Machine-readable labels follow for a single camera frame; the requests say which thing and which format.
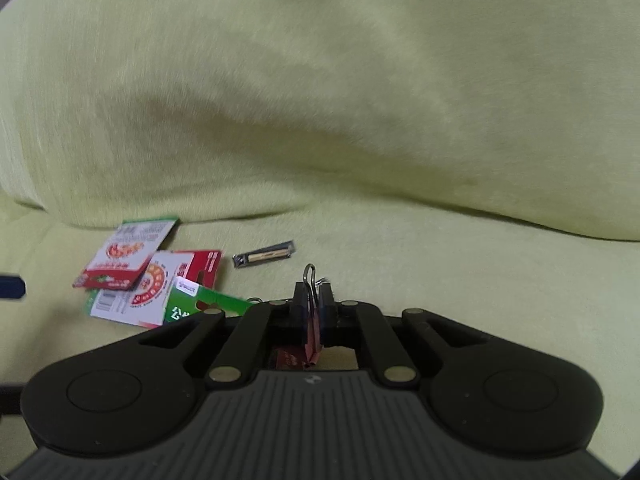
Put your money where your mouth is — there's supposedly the pink binder clip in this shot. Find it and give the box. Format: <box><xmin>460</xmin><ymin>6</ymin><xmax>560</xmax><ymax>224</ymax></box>
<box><xmin>276</xmin><ymin>263</ymin><xmax>336</xmax><ymax>370</ymax></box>

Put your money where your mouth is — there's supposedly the blue green battery pack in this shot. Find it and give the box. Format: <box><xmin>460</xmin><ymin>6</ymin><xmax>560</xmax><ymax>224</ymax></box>
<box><xmin>163</xmin><ymin>278</ymin><xmax>252</xmax><ymax>324</ymax></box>

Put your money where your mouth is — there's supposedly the white red green card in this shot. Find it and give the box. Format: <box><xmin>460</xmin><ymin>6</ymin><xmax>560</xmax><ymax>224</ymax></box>
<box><xmin>85</xmin><ymin>250</ymin><xmax>222</xmax><ymax>328</ymax></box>

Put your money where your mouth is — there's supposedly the silver nail clipper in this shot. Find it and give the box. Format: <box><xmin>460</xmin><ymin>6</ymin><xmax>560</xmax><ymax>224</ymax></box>
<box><xmin>232</xmin><ymin>240</ymin><xmax>295</xmax><ymax>269</ymax></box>

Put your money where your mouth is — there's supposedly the white red small card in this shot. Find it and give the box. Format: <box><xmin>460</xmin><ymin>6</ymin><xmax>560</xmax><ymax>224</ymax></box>
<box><xmin>73</xmin><ymin>217</ymin><xmax>178</xmax><ymax>290</ymax></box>

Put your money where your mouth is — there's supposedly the green sofa cover cloth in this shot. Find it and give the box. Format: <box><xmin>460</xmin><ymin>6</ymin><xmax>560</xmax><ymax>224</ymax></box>
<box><xmin>1</xmin><ymin>0</ymin><xmax>639</xmax><ymax>472</ymax></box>

